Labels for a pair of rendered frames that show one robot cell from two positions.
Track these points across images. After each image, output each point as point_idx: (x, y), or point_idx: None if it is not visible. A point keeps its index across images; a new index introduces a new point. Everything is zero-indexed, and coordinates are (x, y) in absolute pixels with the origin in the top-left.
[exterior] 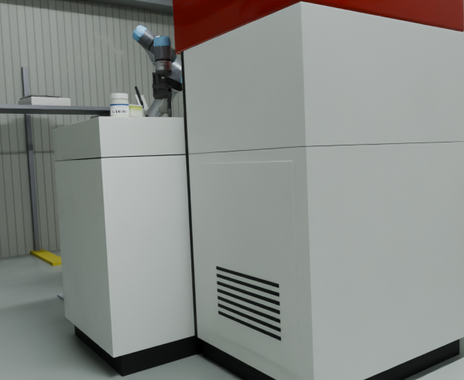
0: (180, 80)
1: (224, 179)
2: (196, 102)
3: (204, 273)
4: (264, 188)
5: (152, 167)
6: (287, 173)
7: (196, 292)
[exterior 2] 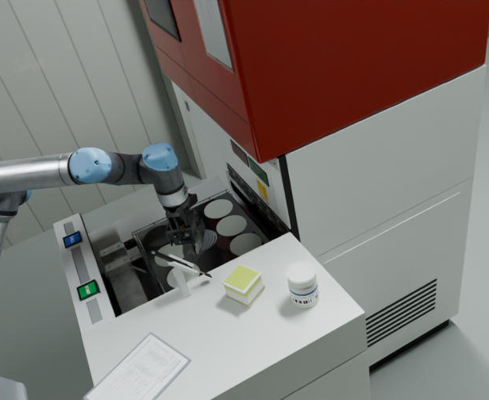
0: (25, 194)
1: (373, 250)
2: (320, 204)
3: None
4: (427, 227)
5: None
6: (454, 203)
7: None
